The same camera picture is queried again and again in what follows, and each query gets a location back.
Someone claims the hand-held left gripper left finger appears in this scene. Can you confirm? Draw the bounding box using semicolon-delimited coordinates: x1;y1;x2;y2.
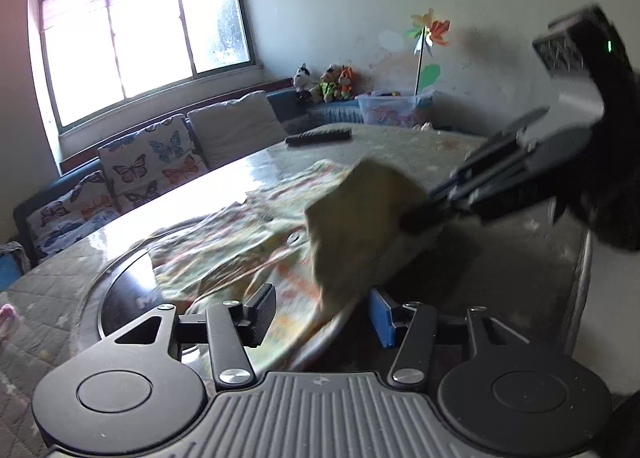
102;283;278;389

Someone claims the clear plastic storage box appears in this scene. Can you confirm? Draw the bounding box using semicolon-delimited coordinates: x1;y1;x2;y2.
355;90;436;129

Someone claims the green shirt plush toy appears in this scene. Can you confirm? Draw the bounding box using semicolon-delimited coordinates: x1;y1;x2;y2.
312;66;339;103

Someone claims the black remote control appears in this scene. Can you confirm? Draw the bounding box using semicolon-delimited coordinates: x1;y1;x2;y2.
285;128;352;147

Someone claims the blue sofa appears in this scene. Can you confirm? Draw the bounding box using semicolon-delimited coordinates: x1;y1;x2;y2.
12;78;451;269

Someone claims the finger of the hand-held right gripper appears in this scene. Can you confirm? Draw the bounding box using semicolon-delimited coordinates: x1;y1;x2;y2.
400;163;556;235
450;108;551;185

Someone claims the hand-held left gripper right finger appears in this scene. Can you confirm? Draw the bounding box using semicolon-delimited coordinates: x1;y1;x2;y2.
367;287;532;389

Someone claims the long butterfly print cushion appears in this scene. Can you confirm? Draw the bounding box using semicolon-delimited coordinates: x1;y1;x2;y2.
26;170;121;259

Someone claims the large window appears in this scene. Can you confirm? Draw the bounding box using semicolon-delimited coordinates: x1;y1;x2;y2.
39;0;263;129

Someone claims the small pink object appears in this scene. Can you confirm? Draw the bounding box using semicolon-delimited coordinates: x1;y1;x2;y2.
0;304;21;339

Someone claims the colourful paper pinwheel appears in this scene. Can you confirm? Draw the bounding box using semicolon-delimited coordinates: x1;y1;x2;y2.
405;8;452;94

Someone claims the round black induction cooktop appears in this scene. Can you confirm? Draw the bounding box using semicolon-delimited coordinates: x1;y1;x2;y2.
72;243;361;374

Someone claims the upright butterfly print cushion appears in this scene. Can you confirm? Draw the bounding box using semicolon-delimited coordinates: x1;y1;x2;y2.
97;114;210;213

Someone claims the plain white cushion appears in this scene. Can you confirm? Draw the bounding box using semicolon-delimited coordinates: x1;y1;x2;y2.
187;90;290;169

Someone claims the light green patterned garment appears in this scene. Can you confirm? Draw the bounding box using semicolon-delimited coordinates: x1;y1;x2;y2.
147;158;481;339

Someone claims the blue chair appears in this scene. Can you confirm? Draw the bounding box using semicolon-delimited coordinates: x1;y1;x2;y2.
0;252;32;291

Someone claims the orange plush fox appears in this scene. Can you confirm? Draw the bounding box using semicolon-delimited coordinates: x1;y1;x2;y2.
335;66;355;101

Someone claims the black and white plush toy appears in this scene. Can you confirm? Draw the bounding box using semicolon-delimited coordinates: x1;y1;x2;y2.
292;64;314;103

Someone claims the grey cloth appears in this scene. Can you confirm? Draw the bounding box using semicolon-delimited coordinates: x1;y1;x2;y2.
0;242;30;269

